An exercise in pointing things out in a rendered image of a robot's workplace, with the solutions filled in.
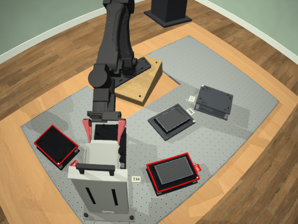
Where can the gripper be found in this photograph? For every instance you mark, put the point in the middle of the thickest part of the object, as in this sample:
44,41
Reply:
103,117

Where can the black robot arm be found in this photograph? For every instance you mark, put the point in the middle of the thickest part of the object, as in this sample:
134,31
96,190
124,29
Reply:
113,68

